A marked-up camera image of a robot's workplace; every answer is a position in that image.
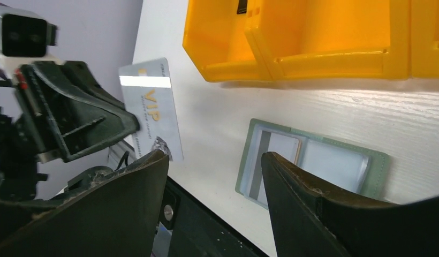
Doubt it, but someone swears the yellow three-compartment bin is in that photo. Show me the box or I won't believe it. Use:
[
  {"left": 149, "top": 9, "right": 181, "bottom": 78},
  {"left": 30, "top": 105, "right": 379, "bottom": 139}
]
[{"left": 183, "top": 1, "right": 439, "bottom": 82}]

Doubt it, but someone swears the silver VIP card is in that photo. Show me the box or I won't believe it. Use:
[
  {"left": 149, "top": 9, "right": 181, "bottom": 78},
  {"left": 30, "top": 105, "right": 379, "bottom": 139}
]
[{"left": 118, "top": 57, "right": 184, "bottom": 162}]

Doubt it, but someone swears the green card holder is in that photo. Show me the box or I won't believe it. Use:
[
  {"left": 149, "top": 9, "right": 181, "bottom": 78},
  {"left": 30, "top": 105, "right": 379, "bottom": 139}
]
[{"left": 235, "top": 119, "right": 391, "bottom": 208}]

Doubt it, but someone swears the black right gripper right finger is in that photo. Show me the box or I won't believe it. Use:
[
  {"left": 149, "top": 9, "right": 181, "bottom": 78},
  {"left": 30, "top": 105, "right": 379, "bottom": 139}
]
[{"left": 261, "top": 152, "right": 439, "bottom": 256}]

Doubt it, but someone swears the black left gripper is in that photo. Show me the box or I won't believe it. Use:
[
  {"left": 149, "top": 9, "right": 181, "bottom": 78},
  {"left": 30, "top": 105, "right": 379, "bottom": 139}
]
[{"left": 0, "top": 61, "right": 140, "bottom": 201}]

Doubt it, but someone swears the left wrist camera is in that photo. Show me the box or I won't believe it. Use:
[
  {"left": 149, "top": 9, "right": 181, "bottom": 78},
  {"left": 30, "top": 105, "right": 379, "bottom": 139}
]
[{"left": 0, "top": 5, "right": 58, "bottom": 57}]

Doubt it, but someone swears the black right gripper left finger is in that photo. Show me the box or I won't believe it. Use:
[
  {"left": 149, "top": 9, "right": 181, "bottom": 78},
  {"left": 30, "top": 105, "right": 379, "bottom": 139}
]
[{"left": 0, "top": 150, "right": 169, "bottom": 256}]

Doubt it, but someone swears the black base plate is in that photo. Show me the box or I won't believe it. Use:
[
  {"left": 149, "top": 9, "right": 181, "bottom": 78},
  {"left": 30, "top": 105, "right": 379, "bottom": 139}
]
[{"left": 151, "top": 178, "right": 266, "bottom": 257}]

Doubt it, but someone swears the aluminium frame rail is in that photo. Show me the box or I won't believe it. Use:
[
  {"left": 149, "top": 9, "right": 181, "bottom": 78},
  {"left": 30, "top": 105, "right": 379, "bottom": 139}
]
[{"left": 107, "top": 140, "right": 137, "bottom": 170}]

